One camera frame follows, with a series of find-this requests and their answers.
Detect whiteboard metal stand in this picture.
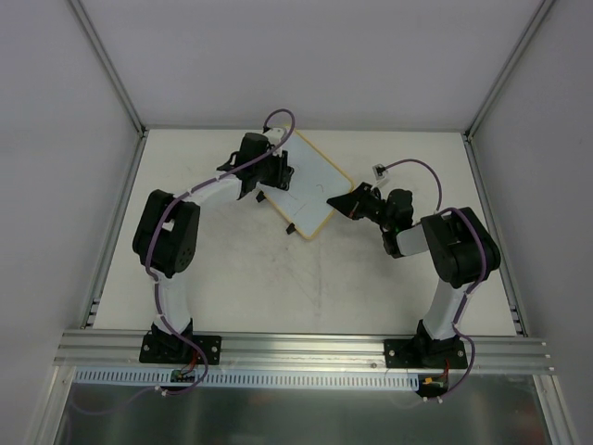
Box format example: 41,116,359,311
256,191,297,235

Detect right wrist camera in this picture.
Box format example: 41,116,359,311
372,164,388,184

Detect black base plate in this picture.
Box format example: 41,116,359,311
139,331,221,365
384,337,468,370

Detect yellow framed whiteboard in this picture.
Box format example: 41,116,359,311
259,131,354,240

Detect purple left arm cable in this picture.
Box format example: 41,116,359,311
143,108,297,398

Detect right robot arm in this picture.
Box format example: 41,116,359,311
327,183,501,370

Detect aluminium front rail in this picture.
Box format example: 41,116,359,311
53,329,556,375

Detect right aluminium frame post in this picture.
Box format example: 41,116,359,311
464,0,557,141

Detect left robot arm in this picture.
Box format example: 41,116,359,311
132,127,294,364

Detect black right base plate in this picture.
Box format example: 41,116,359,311
384,337,468,370

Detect aluminium frame post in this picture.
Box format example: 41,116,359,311
66,0,146,136
464,0,557,141

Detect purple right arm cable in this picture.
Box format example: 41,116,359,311
379,159,487,404

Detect left aluminium frame post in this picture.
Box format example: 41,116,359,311
66,0,146,136

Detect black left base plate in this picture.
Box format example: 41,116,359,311
139,331,221,365

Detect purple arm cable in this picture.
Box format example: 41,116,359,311
379,159,487,404
143,108,297,398

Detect white slotted cable duct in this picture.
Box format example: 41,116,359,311
73,367,420,391

